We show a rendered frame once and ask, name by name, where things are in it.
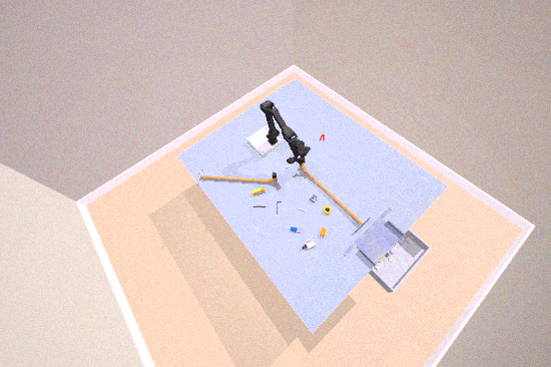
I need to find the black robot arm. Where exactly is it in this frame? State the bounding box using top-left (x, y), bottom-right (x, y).
top-left (260, 100), bottom-right (308, 158)

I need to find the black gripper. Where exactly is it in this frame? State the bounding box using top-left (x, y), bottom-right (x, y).
top-left (286, 146), bottom-right (310, 166)

